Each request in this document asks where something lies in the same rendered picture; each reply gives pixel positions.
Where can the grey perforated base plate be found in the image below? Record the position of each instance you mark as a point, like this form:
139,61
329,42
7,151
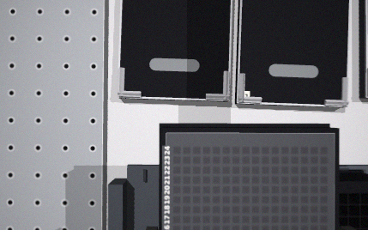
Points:
51,97

